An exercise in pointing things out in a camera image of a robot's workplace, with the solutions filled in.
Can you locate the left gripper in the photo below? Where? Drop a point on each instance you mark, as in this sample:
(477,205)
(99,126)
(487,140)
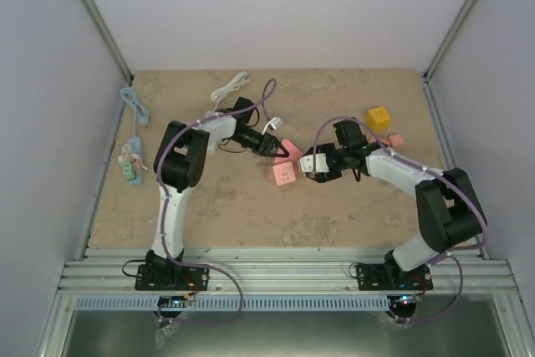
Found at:
(266,144)

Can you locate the left aluminium corner post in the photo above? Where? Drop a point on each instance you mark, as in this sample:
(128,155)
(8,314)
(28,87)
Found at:
(108,39)

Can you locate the pink cube socket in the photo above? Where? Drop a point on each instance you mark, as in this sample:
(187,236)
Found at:
(284,173)

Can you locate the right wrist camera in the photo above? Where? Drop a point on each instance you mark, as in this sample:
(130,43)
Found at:
(312,164)

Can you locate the light blue cable duct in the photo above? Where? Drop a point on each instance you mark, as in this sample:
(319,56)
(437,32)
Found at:
(231,303)

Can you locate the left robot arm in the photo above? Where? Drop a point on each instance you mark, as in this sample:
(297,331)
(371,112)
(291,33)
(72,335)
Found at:
(179,165)

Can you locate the yellow cube socket adapter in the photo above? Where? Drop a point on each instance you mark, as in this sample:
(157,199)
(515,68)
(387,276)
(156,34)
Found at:
(378,118)

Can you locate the aluminium rail frame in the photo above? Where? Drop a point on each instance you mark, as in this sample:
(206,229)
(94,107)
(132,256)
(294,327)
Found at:
(281,270)

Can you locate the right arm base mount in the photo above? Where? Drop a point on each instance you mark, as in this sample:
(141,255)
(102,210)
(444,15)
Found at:
(371,277)

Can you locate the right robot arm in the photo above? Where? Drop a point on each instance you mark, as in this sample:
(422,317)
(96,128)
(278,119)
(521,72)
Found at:
(448,211)

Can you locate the pink socket base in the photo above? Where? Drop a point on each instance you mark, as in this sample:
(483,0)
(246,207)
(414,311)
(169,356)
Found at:
(294,155)

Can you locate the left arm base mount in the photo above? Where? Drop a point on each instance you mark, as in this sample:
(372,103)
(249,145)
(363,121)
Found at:
(192,277)

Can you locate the light blue power strip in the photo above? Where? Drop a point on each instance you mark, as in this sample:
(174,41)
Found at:
(138,163)

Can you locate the right aluminium corner post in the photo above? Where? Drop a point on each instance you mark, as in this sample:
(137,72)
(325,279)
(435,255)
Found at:
(460,19)

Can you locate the light pink plug adapter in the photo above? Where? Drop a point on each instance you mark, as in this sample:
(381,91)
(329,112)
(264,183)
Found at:
(396,141)

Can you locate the white power strip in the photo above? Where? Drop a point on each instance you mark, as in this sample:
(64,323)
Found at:
(220,128)

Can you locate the aluminium corner post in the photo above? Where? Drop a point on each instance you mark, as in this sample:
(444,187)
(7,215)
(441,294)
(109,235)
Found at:
(460,19)
(108,39)

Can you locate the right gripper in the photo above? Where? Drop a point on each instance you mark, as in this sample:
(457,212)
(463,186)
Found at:
(323,178)

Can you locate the white charger with ribbon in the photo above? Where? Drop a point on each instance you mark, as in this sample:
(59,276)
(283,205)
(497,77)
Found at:
(127,153)

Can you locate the green plug adapter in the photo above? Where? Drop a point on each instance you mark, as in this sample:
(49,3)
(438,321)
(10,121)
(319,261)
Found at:
(129,172)

